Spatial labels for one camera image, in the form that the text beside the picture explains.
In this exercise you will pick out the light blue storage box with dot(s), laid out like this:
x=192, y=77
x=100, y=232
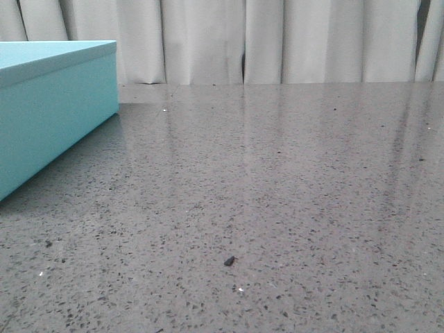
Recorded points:
x=53, y=93

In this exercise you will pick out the small black debris crumb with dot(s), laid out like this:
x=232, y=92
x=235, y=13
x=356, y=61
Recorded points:
x=229, y=261

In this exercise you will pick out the white pleated curtain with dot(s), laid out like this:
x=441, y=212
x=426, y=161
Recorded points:
x=250, y=42

